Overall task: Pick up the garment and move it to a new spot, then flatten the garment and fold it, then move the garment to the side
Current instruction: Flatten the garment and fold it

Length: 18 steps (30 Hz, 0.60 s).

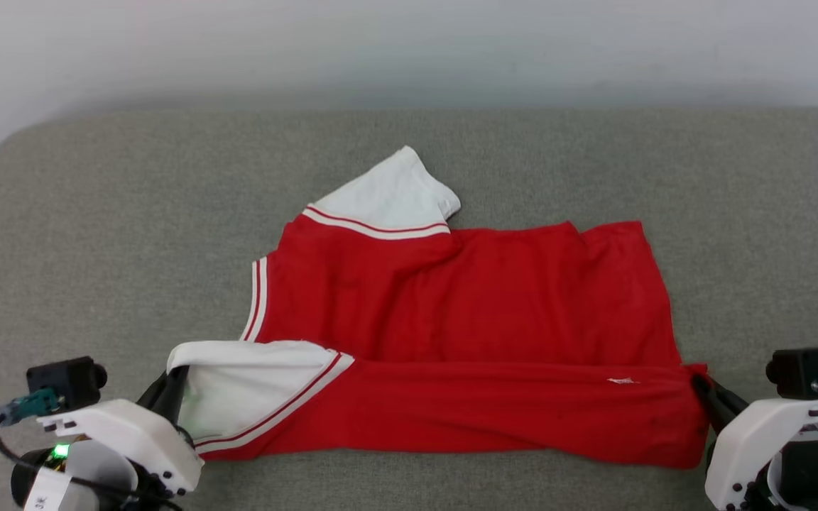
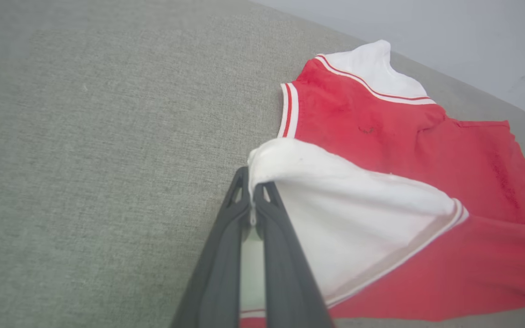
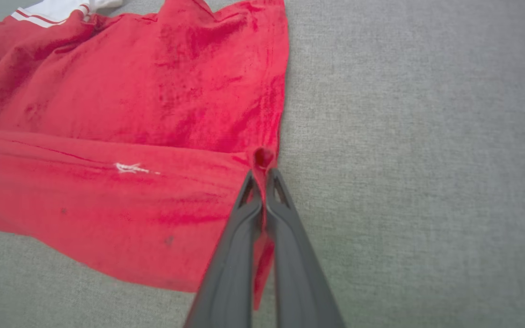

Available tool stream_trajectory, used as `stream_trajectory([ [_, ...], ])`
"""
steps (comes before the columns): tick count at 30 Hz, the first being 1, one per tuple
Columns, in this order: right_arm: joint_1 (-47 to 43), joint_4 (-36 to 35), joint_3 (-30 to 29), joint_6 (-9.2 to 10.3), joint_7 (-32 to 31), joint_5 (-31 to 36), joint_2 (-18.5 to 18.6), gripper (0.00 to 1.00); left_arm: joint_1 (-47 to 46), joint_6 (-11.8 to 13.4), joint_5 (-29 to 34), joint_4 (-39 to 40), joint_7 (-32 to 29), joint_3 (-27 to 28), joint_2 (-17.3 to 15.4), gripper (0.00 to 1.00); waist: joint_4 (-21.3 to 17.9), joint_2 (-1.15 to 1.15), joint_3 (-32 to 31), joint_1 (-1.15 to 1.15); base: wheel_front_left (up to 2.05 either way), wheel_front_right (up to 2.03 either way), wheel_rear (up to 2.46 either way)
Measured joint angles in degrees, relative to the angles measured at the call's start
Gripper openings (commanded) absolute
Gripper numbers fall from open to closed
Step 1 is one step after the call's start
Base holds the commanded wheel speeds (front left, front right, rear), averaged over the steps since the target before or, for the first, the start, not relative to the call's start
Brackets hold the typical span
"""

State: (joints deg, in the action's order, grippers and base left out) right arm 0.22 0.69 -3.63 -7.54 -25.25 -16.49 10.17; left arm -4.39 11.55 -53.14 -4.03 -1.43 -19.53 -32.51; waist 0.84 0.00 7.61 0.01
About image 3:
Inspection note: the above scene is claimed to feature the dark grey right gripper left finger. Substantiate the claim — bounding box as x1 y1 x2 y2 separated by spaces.
183 170 263 328

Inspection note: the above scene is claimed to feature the red and white garment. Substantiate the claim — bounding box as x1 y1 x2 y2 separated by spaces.
0 0 289 311

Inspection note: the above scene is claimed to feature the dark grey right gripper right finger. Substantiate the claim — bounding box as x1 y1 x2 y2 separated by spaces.
265 168 346 328

